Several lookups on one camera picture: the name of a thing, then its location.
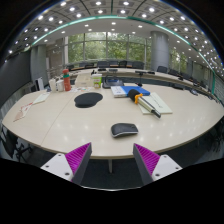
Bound red and white leaflet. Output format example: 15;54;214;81
13;102;34;123

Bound red bottle with green band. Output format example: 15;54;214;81
62;68;72;92

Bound black gooseneck microphone console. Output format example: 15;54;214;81
101;76;125;89

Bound handheld microphone with yellow ring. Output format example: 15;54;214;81
127;88;162;119

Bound row of dark chairs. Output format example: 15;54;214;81
66;59;208;90

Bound round ceiling lights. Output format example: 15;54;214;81
8;0;224;73

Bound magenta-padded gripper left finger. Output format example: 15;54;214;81
40;142;93;186

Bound black computer mouse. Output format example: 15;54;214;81
110;122;139;139

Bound paper cup with straw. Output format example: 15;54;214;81
91;73;103;89

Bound blue and white book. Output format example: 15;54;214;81
110;85;151;98

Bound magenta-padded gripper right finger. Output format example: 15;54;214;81
132;143;183;186

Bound white paper leaflet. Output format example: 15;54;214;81
32;92;51;105

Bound pale green paper booklet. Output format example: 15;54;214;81
137;92;174;116

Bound black mouse pad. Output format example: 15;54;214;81
73;92;104;109

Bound black office chair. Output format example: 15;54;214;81
0;128;34;163

